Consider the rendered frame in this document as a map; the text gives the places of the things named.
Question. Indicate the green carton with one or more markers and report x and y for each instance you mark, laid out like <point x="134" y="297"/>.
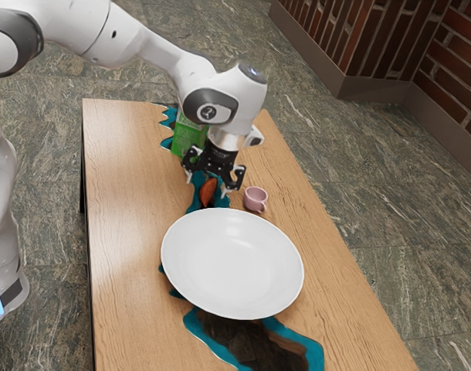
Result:
<point x="187" y="133"/>

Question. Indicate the pink cup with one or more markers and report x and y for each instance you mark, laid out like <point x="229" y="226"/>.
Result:
<point x="253" y="198"/>

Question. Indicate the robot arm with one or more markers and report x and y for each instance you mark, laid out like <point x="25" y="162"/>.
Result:
<point x="150" y="42"/>

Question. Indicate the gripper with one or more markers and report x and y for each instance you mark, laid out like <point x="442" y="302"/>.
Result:
<point x="219" y="157"/>

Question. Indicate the white plate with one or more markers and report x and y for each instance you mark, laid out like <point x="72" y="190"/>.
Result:
<point x="231" y="263"/>

